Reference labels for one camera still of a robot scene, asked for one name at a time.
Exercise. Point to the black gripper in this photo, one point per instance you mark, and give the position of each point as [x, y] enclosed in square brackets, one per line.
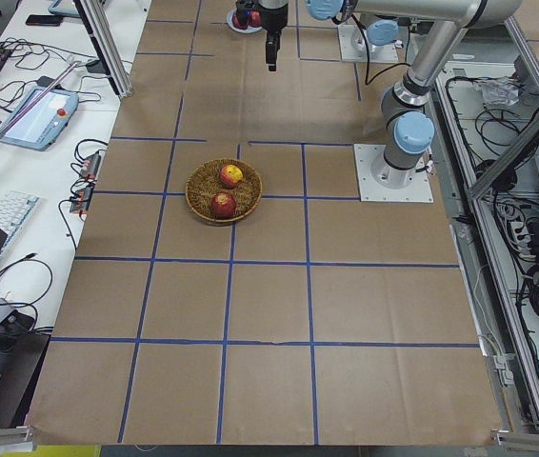
[272, 19]

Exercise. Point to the red yellow apple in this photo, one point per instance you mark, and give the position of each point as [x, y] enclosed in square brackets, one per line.
[230, 176]

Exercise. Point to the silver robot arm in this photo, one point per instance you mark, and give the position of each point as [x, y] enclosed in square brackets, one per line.
[410, 131]
[369, 38]

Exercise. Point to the light blue plate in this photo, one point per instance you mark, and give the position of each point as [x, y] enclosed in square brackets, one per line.
[249, 30]

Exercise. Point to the red apple on plate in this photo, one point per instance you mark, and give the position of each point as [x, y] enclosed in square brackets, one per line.
[240, 20]
[255, 19]

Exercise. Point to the brown wicker basket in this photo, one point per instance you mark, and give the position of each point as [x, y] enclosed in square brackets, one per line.
[204, 183]

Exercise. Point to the red apple in basket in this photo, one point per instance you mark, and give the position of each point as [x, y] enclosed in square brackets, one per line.
[223, 205]

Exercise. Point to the blue teach pendant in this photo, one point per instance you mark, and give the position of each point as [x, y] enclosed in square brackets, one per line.
[64, 8]
[41, 125]

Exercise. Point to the black smartphone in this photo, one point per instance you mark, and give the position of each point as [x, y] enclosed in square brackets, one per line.
[44, 20]

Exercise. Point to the white keyboard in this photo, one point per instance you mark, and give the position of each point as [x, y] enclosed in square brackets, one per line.
[15, 209]

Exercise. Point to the aluminium frame post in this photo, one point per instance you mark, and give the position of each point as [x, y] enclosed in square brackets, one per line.
[98, 29]

